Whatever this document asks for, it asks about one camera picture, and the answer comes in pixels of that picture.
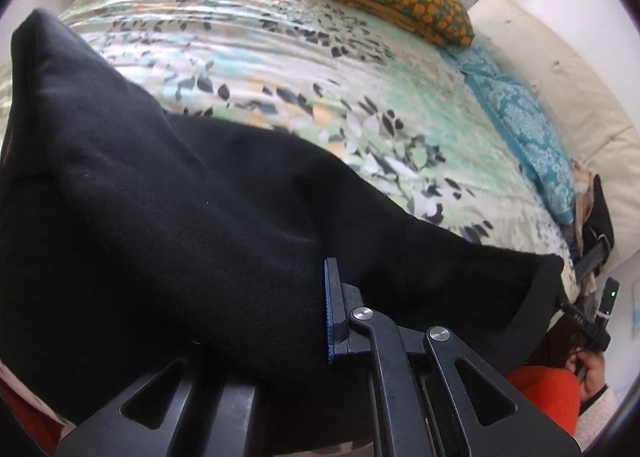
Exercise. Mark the large teal patterned pillow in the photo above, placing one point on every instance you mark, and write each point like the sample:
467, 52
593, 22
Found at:
525, 122

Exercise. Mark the floral bedspread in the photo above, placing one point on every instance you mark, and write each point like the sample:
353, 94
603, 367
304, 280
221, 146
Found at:
280, 52

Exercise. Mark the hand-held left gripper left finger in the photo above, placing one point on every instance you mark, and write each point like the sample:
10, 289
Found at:
200, 407

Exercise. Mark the black bag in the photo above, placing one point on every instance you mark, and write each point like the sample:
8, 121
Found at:
602, 217

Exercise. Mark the black pants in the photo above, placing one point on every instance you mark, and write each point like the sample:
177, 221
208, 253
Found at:
150, 212

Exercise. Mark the beige crumpled cloth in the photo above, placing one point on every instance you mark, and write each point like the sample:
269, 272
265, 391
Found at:
582, 187

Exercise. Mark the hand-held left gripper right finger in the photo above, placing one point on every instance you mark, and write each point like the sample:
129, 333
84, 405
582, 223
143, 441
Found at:
332, 307

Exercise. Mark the small teal patterned pillow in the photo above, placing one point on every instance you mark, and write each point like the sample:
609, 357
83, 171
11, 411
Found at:
475, 59

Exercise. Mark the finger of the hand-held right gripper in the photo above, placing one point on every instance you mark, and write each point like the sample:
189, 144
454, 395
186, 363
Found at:
580, 322

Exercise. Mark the cream padded headboard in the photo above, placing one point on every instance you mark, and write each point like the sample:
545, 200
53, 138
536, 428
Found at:
575, 87

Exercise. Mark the person's right forearm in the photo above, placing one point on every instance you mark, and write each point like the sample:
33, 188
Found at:
597, 417

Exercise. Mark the person's right hand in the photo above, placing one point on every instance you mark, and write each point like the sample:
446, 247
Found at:
590, 377

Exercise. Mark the person's orange fuzzy clothing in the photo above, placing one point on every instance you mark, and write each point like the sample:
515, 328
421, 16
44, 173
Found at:
545, 392

